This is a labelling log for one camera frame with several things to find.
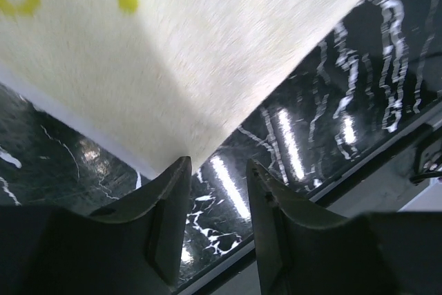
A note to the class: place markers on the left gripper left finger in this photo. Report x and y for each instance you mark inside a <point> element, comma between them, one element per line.
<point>163,204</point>

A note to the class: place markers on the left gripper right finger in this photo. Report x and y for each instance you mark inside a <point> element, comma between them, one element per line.
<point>299,245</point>

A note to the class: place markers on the lime green patterned towel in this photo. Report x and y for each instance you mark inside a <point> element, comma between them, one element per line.
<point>154,80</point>

